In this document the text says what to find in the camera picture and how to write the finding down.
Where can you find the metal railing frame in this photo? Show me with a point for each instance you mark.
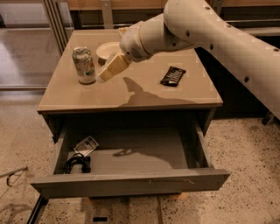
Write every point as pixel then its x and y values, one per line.
pixel 257 17

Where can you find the black snack bar wrapper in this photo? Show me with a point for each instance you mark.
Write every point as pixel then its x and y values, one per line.
pixel 173 76

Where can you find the open grey top drawer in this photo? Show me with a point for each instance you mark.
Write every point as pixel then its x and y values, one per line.
pixel 132 161

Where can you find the grey metal hook bar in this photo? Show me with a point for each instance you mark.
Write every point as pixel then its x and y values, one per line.
pixel 9 174

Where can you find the black floor leg bar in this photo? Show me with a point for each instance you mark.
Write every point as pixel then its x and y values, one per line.
pixel 41 202

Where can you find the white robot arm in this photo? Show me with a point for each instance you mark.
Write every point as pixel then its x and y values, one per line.
pixel 187 24

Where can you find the white paper card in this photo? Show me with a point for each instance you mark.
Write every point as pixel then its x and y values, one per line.
pixel 86 146

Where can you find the grey cabinet with tan top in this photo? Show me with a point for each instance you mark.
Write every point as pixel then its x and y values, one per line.
pixel 136 88

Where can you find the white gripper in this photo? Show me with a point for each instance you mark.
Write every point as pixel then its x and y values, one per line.
pixel 130 44

